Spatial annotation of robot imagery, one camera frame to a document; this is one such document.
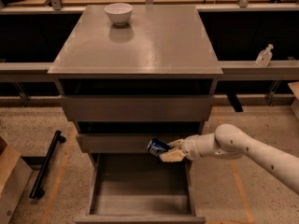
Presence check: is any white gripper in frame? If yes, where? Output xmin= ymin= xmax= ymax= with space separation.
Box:
xmin=160 ymin=135 xmax=200 ymax=162

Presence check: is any blue pepsi can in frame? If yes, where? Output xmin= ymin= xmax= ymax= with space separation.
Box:
xmin=147 ymin=138 xmax=171 ymax=157

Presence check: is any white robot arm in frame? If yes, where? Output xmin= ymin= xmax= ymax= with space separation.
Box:
xmin=160 ymin=124 xmax=299 ymax=194

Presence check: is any open grey bottom drawer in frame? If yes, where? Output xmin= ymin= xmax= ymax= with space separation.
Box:
xmin=75 ymin=153 xmax=206 ymax=224

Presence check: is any grey drawer cabinet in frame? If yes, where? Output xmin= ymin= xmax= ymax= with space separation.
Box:
xmin=48 ymin=5 xmax=224 ymax=224

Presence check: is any grey middle drawer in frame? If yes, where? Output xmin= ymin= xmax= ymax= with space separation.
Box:
xmin=76 ymin=133 xmax=205 ymax=154

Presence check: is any grey top drawer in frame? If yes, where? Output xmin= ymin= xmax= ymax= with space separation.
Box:
xmin=60 ymin=95 xmax=212 ymax=122

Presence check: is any clear pump dispenser bottle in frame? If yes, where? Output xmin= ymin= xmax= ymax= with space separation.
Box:
xmin=255 ymin=44 xmax=274 ymax=67

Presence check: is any black metal bar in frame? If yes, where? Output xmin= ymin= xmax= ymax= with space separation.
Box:
xmin=29 ymin=131 xmax=66 ymax=199

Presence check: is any white ceramic bowl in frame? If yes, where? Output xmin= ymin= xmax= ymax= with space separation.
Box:
xmin=105 ymin=3 xmax=133 ymax=25

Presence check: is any cardboard box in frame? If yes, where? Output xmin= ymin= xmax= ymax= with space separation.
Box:
xmin=0 ymin=137 xmax=32 ymax=224

